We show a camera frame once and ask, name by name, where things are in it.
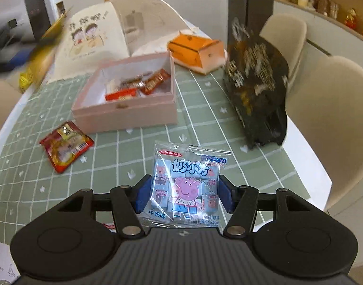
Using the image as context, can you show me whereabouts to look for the wooden shelf unit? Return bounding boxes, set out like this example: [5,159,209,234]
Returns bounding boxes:
[273,0,363,57]

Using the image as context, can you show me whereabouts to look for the dark glass cabinet door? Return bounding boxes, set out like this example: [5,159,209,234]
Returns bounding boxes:
[227,0,278,36]

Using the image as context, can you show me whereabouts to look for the yellow snack packet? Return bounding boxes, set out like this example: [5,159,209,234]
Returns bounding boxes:
[27,6,73,75]

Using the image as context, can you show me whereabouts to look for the pink cardboard box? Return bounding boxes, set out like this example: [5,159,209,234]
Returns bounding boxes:
[72,51,178,133]

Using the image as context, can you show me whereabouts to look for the red white label packet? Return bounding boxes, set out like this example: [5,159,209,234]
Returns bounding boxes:
[105,88,140,101]

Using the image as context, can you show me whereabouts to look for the blue pig candy bag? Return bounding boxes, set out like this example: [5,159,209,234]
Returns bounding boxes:
[137,140,232,229]

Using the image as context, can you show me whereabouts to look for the yellow plastic bag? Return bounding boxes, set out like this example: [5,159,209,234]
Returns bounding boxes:
[19,71,41,93]

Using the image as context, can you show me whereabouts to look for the beige chair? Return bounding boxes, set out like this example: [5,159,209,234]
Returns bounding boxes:
[284,55,363,214]
[259,13,307,75]

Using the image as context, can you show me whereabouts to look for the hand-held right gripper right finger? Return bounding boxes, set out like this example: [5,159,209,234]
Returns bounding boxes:
[219,175,311,236]

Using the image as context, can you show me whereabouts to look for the cream printed food cover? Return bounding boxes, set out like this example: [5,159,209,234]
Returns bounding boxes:
[48,0,194,82]

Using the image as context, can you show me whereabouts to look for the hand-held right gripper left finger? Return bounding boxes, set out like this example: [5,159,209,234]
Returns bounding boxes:
[58,175,152,236]

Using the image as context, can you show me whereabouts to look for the white paper sheet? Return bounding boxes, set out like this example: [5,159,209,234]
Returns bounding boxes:
[0,239,19,285]

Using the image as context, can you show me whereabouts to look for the green checked tablecloth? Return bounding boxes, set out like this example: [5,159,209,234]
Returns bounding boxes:
[0,62,319,239]

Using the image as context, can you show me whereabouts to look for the red orange snack packet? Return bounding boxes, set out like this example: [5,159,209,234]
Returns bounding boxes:
[40,121,94,173]

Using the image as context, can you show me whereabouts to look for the black snack bag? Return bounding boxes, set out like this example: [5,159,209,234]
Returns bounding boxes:
[222,18,290,150]

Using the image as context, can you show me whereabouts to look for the dark red snack packet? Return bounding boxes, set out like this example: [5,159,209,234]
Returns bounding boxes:
[139,69,172,95]

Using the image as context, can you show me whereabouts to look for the orange cardboard box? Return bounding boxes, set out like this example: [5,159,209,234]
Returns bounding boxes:
[167,30,225,76]

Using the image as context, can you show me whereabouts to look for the grey pink cake packet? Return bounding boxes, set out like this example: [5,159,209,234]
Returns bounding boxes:
[119,76,146,90]

